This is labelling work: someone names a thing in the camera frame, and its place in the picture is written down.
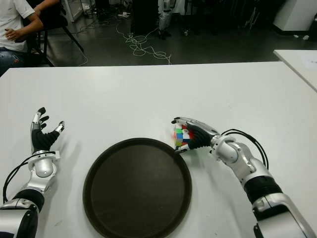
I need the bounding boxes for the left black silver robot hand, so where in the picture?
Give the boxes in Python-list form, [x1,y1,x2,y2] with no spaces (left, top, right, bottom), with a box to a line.
[30,107,65,153]

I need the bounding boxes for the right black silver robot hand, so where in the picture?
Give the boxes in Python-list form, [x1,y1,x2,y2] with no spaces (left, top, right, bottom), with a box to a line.
[170,117,221,154]

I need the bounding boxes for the multicoloured Rubik's cube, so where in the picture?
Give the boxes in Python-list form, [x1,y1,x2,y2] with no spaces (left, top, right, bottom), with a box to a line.
[170,123,196,149]

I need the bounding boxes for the dark round plate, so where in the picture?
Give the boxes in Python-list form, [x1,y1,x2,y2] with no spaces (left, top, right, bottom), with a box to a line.
[82,138,193,238]

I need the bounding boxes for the white side table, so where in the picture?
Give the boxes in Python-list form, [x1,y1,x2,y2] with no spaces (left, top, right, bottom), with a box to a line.
[273,49,317,92]

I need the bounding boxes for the seated person in white shirt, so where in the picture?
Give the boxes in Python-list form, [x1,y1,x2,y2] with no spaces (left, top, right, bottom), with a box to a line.
[0,0,44,76]

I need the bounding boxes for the black chair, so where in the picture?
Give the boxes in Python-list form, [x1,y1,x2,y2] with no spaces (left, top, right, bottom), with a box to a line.
[22,0,85,67]

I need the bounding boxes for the metal folding stand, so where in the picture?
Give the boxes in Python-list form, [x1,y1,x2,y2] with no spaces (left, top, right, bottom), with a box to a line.
[244,4,261,30]

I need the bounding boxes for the black cabinet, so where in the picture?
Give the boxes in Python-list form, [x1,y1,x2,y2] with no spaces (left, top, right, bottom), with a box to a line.
[132,0,159,35]

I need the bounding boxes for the white framed cabinet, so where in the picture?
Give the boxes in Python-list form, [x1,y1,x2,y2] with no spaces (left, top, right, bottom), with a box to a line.
[61,0,84,23]

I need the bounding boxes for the white cabinet with dark base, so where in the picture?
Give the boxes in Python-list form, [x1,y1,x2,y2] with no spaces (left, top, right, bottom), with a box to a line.
[272,0,317,32]

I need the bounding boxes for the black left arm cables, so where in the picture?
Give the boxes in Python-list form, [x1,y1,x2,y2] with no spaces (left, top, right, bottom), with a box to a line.
[2,151,55,203]

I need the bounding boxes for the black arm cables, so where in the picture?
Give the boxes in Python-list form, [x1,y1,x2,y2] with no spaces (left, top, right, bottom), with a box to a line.
[220,128,269,171]
[2,151,55,203]

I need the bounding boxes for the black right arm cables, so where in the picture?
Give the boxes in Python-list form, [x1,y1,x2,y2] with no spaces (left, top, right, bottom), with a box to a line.
[220,128,269,171]

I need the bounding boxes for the tangled white floor cable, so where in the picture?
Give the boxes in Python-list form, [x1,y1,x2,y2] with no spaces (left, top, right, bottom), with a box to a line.
[116,17,172,65]

